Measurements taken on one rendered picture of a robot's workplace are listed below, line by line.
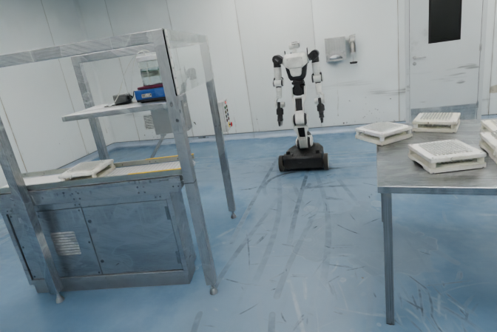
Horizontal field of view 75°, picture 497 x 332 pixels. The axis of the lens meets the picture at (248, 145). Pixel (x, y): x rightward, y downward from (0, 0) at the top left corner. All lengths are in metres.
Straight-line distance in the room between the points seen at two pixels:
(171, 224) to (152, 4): 4.60
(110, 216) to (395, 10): 4.53
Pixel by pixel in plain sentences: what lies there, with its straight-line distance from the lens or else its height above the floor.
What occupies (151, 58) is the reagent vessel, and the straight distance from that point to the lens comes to 1.97.
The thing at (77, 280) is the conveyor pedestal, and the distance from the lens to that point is 2.74.
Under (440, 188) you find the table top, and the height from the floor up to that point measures 0.80.
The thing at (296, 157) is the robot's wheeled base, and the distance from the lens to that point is 3.85.
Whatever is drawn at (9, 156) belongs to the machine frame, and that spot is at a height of 1.07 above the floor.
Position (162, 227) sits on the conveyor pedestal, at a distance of 2.22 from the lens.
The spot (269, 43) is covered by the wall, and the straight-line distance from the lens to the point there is 5.41.
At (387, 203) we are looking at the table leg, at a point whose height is 0.70.
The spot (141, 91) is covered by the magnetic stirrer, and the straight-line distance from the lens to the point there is 1.98.
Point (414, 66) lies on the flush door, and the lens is 5.42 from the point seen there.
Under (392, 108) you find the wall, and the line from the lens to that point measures 5.46.
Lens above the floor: 1.46
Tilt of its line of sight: 16 degrees down
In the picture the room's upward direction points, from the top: 9 degrees counter-clockwise
